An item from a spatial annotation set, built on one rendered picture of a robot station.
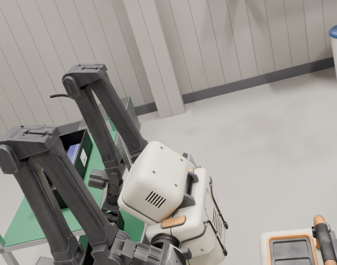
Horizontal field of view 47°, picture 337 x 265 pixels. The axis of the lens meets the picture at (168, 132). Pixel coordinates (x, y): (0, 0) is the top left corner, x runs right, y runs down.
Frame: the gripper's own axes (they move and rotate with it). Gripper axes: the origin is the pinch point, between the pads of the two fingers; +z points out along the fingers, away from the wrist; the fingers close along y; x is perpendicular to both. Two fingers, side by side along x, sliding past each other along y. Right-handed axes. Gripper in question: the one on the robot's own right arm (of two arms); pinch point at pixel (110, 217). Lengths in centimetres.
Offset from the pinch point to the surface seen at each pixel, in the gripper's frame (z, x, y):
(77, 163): 7.5, -26.8, -37.2
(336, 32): -20, 148, -289
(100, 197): 9.6, -9.6, -19.9
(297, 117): 53, 127, -236
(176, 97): 87, 6, -289
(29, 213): 24.4, -40.9, -14.2
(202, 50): 39, 24, -323
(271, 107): 63, 108, -266
